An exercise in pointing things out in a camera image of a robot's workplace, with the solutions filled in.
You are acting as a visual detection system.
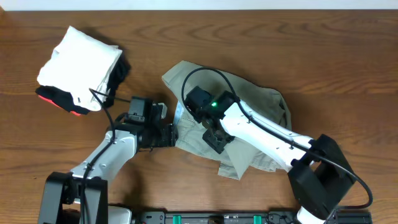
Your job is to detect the khaki grey shorts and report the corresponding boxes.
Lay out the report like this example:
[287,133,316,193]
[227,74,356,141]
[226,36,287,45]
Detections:
[162,61,292,180]

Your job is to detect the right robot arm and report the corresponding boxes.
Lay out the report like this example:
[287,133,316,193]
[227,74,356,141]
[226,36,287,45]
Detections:
[183,86,355,223]

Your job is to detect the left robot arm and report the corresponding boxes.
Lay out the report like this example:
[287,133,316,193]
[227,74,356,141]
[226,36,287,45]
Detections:
[38,99,178,224]

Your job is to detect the black folded garment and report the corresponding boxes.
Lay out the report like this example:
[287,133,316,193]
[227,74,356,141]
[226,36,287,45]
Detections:
[35,55,131,115]

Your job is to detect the red folded garment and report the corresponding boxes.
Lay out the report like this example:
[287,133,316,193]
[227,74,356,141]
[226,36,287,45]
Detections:
[38,95,81,116]

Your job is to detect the white folded garment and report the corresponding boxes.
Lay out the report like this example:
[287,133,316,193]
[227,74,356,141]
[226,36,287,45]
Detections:
[37,26,123,111]

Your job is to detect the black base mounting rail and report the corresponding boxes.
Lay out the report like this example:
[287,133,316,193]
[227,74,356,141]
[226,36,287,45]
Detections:
[107,208,373,224]

